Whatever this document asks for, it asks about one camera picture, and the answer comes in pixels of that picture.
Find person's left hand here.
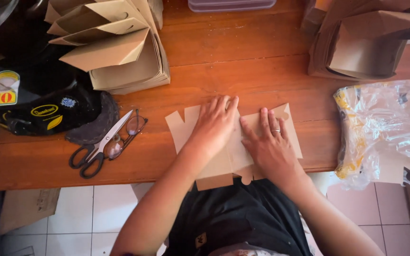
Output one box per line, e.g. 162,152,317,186
186,95,241,163

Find person's right hand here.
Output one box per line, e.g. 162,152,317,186
240,107,306,180

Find brown cardboard box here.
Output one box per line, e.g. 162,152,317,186
165,103,304,192

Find thin-framed eyeglasses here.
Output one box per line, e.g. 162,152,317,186
103,109,149,161

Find stack of folded cardboard boxes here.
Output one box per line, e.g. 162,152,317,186
44,0,171,95

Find person's black shirt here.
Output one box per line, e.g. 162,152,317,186
162,177,313,256

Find dark round cloth pad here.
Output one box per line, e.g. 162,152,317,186
65,91,120,145

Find heap of brown cardboard boxes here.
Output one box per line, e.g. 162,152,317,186
300,0,410,82

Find plastic bag of cardboard blanks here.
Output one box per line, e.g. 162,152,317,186
333,78,410,191

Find flat cardboard sheet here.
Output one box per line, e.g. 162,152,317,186
0,188,61,236

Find black-handled scissors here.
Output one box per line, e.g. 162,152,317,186
68,110,134,180

